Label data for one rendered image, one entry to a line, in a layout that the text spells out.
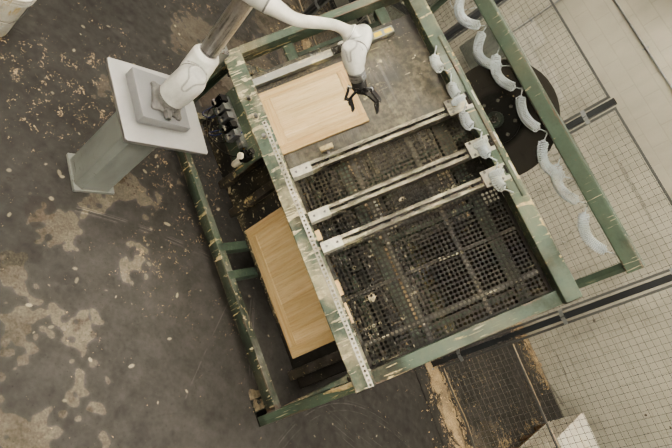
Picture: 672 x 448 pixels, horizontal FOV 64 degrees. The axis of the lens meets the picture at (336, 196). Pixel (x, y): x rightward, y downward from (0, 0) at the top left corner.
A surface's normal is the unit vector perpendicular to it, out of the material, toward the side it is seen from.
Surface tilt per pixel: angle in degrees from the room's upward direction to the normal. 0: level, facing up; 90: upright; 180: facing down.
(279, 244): 90
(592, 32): 90
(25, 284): 0
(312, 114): 54
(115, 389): 0
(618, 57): 90
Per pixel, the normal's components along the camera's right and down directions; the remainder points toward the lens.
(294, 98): -0.04, -0.26
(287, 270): -0.57, 0.00
